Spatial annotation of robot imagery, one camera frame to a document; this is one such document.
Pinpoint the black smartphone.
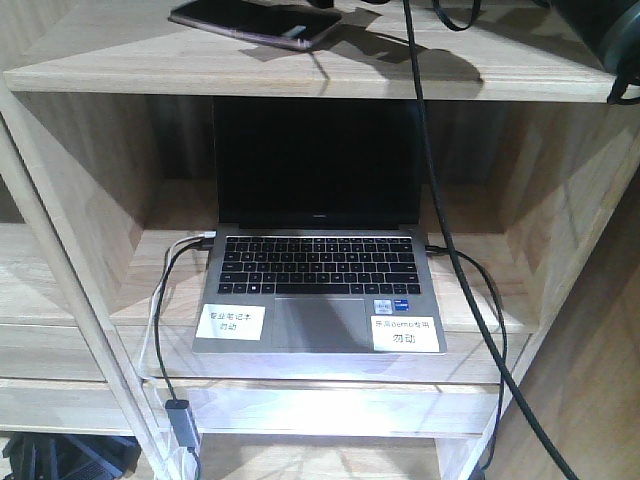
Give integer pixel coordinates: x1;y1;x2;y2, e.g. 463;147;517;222
168;1;342;51

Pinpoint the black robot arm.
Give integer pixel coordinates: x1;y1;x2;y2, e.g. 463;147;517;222
550;0;639;75

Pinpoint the wooden desk shelf unit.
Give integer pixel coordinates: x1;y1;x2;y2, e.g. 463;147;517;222
1;1;639;479

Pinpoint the silver laptop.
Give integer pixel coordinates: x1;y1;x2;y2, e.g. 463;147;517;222
193;96;446;354

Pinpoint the white paper label left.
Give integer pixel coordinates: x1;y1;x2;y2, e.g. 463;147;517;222
195;304;266;341

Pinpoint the black router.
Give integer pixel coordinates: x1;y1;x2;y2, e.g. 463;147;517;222
2;432;141;479

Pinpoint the black laptop cable right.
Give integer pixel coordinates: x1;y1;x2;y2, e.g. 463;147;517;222
424;244;511;480

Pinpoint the black laptop cable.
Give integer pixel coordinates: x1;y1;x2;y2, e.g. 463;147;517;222
153;238;216;480
424;244;511;480

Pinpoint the black laptop cable left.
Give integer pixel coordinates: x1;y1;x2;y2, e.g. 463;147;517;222
153;238;216;480

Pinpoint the grey cable adapter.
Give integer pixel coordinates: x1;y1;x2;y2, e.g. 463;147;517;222
164;399;200;450

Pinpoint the white laptop cable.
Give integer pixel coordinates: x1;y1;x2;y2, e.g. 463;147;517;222
137;230;217;480

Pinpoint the black braided camera cable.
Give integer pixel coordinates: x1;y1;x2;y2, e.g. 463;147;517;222
401;0;581;480

